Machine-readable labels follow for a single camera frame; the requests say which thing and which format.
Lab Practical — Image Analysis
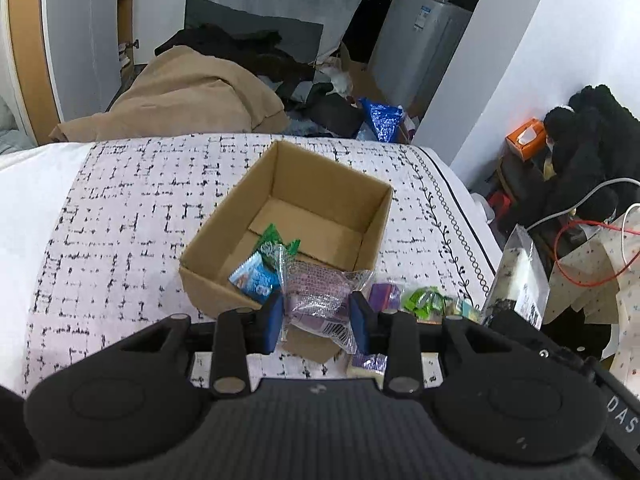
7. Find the purple long snack pack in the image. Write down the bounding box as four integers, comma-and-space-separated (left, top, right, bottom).
347, 283, 401, 387

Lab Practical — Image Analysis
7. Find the grey sliding wardrobe door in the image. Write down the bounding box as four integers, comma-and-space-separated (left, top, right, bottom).
41, 0, 122, 122

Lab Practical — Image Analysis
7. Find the dark green snack packet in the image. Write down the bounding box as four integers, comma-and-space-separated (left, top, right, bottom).
253, 223, 300, 271

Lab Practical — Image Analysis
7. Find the tan blanket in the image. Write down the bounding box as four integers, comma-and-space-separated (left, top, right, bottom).
50, 46, 290, 143

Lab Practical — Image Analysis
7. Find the white cable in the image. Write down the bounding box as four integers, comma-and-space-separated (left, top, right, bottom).
524, 176, 640, 233

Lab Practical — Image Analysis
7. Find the brown cardboard box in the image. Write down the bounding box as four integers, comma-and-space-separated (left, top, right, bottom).
178, 138, 395, 363

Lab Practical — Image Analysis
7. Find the orange tissue box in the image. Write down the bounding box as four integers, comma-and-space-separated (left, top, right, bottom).
506, 118, 547, 162

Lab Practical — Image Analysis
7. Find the pink purple snack packet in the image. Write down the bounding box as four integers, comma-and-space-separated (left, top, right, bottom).
278, 256, 374, 354

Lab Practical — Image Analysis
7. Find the red cable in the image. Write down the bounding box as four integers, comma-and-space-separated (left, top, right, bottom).
552, 201, 640, 288

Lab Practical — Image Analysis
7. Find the teal band cracker packet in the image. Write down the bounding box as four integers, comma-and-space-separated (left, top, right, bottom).
444, 297, 483, 323

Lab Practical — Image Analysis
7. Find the black fuzzy garment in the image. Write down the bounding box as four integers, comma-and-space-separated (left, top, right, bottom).
499, 84, 640, 231

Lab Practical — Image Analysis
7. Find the white patterned bed cover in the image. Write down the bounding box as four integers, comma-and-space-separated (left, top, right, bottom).
1, 133, 502, 394

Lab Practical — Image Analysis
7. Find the dark clothes pile on floor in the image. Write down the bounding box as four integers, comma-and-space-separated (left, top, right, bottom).
155, 24, 363, 139

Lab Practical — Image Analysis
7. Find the blue foil snack packet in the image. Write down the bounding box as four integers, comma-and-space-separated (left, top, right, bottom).
229, 252, 281, 304

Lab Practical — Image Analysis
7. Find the light green snack packet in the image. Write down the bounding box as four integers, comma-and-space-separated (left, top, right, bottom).
401, 287, 451, 324

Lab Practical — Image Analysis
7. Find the silver black snack packet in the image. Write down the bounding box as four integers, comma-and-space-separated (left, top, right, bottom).
482, 226, 550, 330

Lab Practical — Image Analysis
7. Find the blue foil bag on floor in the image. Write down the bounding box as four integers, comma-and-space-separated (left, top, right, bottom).
359, 98, 405, 143

